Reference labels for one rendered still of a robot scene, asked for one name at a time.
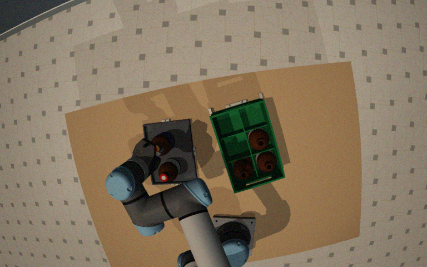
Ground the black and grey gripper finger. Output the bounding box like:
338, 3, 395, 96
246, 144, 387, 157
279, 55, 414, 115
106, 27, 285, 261
156, 148, 163, 157

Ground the brown bottle with blue label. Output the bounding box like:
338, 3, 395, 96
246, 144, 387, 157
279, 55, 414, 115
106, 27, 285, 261
151, 132, 175, 156

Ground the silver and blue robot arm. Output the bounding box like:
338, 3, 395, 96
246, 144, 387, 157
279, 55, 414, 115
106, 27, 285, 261
106, 161, 251, 267

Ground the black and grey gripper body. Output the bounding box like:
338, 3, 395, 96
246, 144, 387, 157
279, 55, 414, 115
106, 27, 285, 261
127, 138, 161, 182

